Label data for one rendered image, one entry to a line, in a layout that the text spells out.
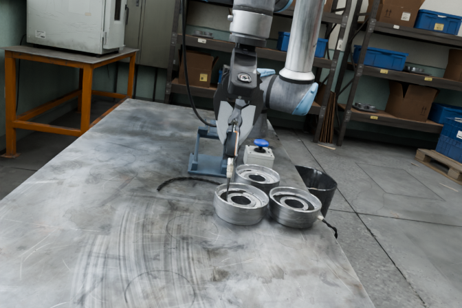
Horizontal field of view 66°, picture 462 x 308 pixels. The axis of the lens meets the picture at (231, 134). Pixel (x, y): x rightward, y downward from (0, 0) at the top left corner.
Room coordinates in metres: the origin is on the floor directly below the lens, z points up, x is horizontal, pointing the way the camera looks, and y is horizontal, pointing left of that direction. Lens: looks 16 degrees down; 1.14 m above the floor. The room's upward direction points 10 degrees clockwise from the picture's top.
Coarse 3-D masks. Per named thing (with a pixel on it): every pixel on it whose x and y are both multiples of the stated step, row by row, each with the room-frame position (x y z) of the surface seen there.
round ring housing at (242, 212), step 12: (216, 192) 0.62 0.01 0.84; (252, 192) 0.67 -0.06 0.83; (264, 192) 0.65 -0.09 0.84; (216, 204) 0.60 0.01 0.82; (228, 204) 0.58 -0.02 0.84; (240, 204) 0.65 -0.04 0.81; (252, 204) 0.62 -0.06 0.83; (264, 204) 0.60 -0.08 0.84; (228, 216) 0.58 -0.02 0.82; (240, 216) 0.58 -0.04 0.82; (252, 216) 0.58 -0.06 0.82
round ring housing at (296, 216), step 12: (276, 192) 0.69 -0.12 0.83; (288, 192) 0.70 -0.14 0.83; (300, 192) 0.70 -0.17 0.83; (276, 204) 0.62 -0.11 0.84; (288, 204) 0.67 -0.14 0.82; (300, 204) 0.67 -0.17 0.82; (276, 216) 0.62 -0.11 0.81; (288, 216) 0.60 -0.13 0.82; (300, 216) 0.60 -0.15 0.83; (312, 216) 0.61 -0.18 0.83
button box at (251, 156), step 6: (246, 150) 0.91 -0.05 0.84; (252, 150) 0.90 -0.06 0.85; (258, 150) 0.90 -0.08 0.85; (264, 150) 0.91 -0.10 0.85; (270, 150) 0.93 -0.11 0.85; (246, 156) 0.89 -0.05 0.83; (252, 156) 0.87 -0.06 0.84; (258, 156) 0.87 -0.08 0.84; (264, 156) 0.87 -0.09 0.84; (270, 156) 0.88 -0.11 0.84; (246, 162) 0.87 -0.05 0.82; (252, 162) 0.87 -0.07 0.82; (258, 162) 0.87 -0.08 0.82; (264, 162) 0.87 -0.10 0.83; (270, 162) 0.87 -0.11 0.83
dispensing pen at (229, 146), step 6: (234, 120) 0.69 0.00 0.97; (234, 126) 0.69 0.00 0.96; (228, 132) 0.66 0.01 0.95; (234, 132) 0.66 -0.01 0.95; (228, 138) 0.66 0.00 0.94; (234, 138) 0.66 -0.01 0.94; (228, 144) 0.65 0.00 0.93; (234, 144) 0.65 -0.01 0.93; (228, 150) 0.64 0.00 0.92; (234, 150) 0.64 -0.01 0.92; (228, 156) 0.65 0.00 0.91; (228, 162) 0.64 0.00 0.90; (228, 168) 0.64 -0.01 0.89; (228, 174) 0.63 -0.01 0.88; (228, 180) 0.63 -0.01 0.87; (228, 186) 0.62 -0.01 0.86
